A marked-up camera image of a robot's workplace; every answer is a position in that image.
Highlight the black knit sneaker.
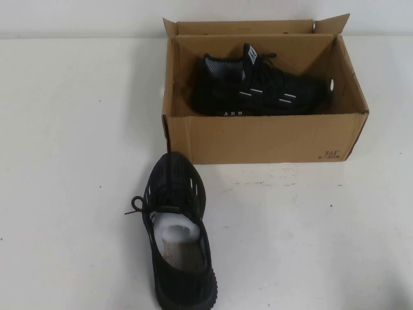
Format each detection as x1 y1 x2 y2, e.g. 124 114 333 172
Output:
190 43 332 117
124 151 216 310

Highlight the brown cardboard shoe box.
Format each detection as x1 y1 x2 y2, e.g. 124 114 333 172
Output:
163 13 370 165

